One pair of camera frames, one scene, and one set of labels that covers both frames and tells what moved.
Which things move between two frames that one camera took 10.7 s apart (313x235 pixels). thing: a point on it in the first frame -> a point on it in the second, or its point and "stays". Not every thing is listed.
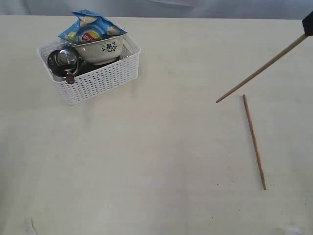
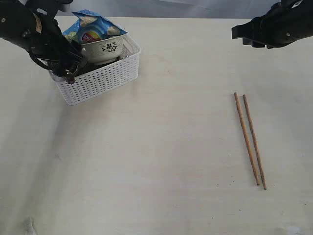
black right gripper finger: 307,24 -> 282,24
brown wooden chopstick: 255,140 stays
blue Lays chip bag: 90,27 stays
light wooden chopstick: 249,78 -> 236,98
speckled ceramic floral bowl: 103,52 stays
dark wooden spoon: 70,79 stays
